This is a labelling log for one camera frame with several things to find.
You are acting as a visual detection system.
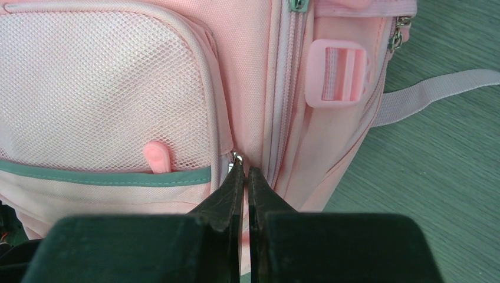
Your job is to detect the pink student backpack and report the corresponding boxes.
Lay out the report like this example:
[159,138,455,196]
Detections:
[0,0,500,276]

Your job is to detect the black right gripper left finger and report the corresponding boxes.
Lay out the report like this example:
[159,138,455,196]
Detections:
[189,160,245,282]

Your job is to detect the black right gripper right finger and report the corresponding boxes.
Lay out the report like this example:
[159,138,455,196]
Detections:
[248,166,297,282]

